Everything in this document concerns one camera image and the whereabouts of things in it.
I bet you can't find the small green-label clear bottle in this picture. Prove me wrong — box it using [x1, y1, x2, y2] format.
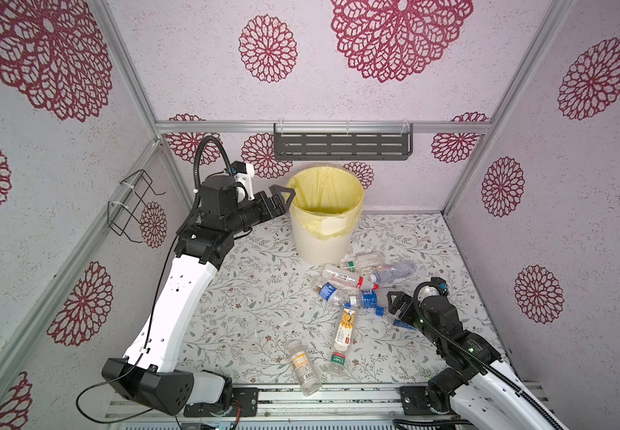
[327, 350, 346, 376]

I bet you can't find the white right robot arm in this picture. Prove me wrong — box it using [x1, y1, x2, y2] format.
[387, 277, 566, 429]

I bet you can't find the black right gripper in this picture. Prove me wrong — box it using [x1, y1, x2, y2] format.
[387, 288, 442, 353]

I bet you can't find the white sunflower-label bottle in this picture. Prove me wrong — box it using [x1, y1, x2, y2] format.
[333, 307, 356, 352]

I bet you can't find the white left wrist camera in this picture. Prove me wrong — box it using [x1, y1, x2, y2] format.
[231, 161, 255, 202]

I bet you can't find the black corrugated cable hose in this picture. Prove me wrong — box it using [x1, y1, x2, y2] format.
[192, 135, 234, 200]

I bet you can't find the grey metal wall shelf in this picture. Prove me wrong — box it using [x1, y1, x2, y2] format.
[272, 124, 413, 161]

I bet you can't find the clear green-cap bottle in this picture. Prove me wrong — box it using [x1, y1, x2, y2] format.
[340, 252, 386, 272]

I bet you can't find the cream ribbed waste bin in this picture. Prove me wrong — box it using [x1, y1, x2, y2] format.
[290, 206, 363, 265]

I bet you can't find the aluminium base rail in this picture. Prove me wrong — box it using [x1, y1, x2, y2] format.
[105, 383, 462, 429]

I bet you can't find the clear purple-label water bottle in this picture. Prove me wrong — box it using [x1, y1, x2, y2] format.
[365, 260, 417, 286]

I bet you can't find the crumpled blue-label water bottle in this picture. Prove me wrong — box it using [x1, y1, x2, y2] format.
[315, 278, 358, 309]

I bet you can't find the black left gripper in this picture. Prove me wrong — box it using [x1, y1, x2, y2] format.
[226, 183, 295, 237]

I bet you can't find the clear orange-label bottle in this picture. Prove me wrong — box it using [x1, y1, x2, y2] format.
[288, 339, 322, 397]

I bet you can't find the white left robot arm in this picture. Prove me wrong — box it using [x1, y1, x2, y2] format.
[102, 174, 295, 416]

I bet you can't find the yellow plastic bin liner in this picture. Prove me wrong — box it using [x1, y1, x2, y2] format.
[287, 165, 365, 240]

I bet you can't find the black wire wall rack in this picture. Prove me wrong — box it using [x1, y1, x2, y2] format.
[105, 168, 165, 244]

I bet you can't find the clear bottle blue cap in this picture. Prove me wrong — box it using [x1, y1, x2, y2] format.
[375, 306, 413, 330]

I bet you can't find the white red-cap bottle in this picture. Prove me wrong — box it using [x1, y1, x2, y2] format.
[322, 264, 379, 290]

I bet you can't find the clear blue-label blue-cap bottle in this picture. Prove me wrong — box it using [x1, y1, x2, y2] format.
[346, 288, 392, 310]

